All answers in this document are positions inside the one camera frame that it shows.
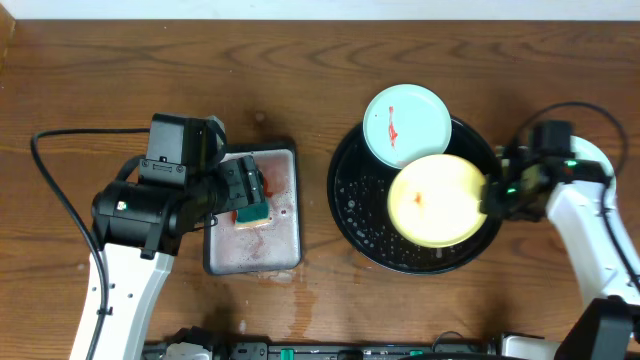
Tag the mint plate with long stain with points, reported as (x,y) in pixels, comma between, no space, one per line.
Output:
(406,122)

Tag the green and yellow sponge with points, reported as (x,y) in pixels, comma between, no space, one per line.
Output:
(255,215)

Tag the black rectangular soapy tray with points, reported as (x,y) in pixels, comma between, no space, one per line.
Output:
(234,244)

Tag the black round tray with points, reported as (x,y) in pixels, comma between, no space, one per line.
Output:
(357,189)

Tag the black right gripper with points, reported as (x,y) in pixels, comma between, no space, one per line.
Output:
(487,204)

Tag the yellow plate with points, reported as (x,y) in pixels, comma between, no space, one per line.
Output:
(434,202)

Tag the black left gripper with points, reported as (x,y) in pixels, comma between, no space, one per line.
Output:
(248,182)

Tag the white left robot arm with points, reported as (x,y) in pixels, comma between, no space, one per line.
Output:
(139,230)

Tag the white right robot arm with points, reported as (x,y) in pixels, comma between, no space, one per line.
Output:
(547,180)

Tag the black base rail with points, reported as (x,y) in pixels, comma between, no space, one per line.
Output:
(197,343)

